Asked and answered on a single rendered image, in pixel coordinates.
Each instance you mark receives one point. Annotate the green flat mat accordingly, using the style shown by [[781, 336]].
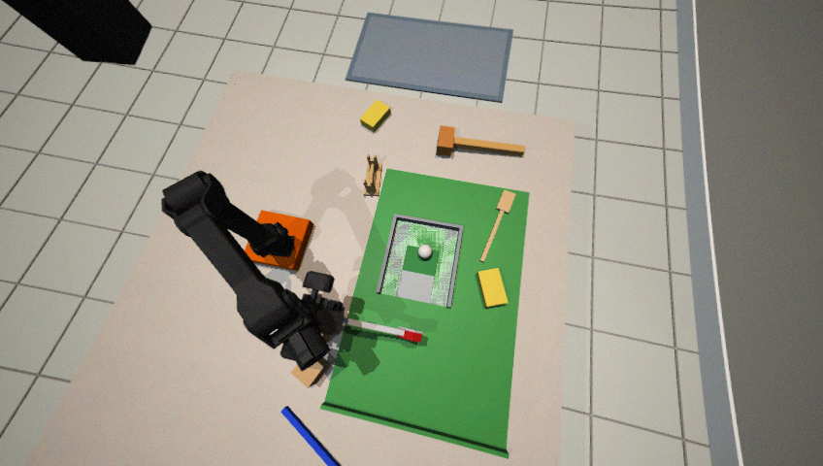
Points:
[[457, 380]]

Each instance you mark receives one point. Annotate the yellow rectangular block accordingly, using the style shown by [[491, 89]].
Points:
[[491, 287], [375, 116]]

